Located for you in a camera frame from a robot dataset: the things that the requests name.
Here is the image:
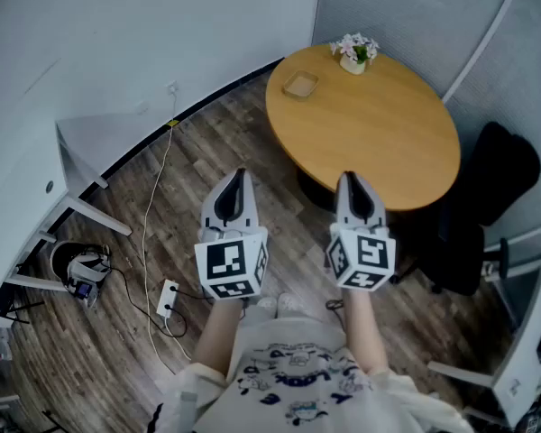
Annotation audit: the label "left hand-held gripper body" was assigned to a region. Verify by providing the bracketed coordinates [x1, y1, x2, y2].
[193, 216, 271, 301]

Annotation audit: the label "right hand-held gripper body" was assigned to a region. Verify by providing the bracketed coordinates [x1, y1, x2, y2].
[326, 222, 397, 292]

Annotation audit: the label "beige square tray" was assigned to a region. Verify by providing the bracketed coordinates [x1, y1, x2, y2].
[282, 69, 320, 101]

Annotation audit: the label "person's left forearm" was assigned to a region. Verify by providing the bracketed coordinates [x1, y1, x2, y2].
[193, 298, 245, 378]

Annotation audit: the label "person's right forearm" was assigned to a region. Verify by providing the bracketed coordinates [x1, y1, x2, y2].
[342, 286, 390, 374]

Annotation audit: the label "white power strip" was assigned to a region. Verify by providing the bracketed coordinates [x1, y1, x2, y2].
[156, 279, 181, 319]

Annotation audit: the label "person's white shoes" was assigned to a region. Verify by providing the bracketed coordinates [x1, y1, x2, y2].
[255, 292, 308, 320]

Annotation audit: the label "round wooden table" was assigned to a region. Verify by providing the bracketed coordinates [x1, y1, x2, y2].
[264, 44, 462, 212]

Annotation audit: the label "black office chair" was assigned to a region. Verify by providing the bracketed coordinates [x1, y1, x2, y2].
[394, 121, 541, 298]

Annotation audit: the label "person's white printed shirt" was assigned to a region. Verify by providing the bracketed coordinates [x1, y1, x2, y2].
[148, 316, 479, 433]

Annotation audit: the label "pink flowers in beige pot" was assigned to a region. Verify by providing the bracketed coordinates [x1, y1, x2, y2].
[328, 32, 381, 77]

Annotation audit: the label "white desk with slanted legs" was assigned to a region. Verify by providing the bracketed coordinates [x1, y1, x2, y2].
[0, 110, 134, 293]

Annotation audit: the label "white cabinet desk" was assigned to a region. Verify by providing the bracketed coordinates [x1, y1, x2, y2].
[426, 253, 541, 428]

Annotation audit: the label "long white cable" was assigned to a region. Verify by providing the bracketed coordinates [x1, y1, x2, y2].
[141, 90, 193, 361]

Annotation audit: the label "black power cable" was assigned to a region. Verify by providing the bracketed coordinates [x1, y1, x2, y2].
[107, 266, 215, 340]

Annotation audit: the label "white headset device with straps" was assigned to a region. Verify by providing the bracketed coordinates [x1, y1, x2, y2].
[49, 240, 115, 309]

